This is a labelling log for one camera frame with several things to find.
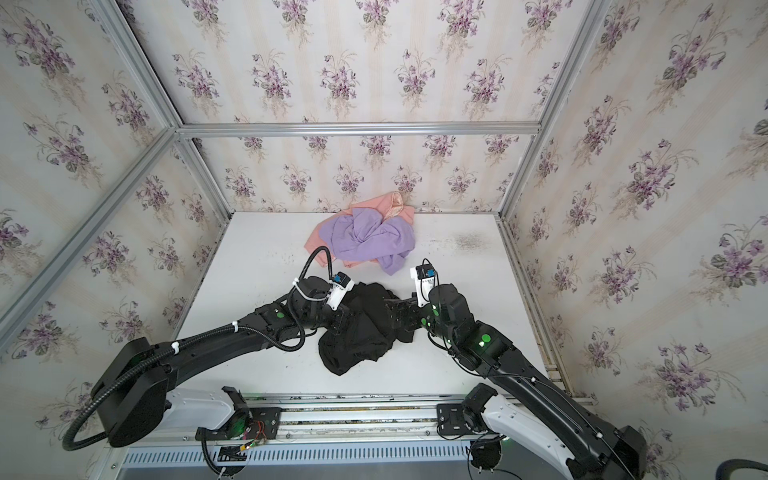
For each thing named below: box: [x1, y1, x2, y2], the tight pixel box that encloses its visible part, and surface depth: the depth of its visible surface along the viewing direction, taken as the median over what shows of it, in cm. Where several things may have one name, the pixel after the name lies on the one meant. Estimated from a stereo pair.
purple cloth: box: [320, 208, 416, 275], surface depth 105 cm
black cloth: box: [318, 282, 414, 376], surface depth 80 cm
